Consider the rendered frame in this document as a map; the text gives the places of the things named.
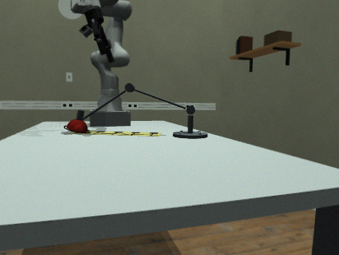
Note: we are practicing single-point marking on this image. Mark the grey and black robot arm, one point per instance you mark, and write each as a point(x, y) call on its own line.
point(119, 11)

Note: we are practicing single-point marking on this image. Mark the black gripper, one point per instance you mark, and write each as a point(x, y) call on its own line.
point(91, 17)

